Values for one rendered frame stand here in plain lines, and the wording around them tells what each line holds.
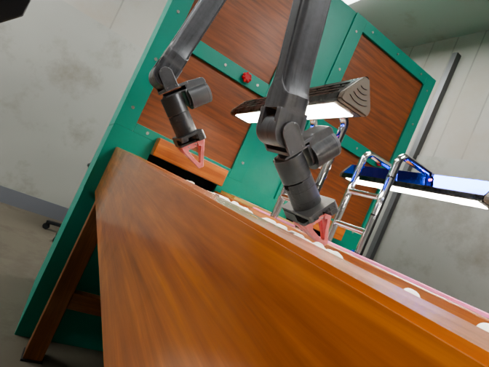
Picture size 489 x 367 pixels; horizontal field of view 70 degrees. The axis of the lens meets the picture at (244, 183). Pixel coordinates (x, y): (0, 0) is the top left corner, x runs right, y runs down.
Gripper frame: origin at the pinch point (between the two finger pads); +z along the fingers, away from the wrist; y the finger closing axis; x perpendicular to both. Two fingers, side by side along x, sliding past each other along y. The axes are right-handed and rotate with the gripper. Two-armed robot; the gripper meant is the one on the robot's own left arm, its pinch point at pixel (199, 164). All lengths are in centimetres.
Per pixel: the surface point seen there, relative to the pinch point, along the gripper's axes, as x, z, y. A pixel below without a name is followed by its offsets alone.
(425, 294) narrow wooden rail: -12, 21, -57
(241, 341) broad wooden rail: 19, -8, -78
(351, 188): -47, 31, 3
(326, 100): -24.5, -7.1, -28.8
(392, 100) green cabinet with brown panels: -116, 22, 46
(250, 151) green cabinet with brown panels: -33, 13, 44
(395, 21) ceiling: -224, -11, 134
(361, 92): -29.4, -6.4, -33.9
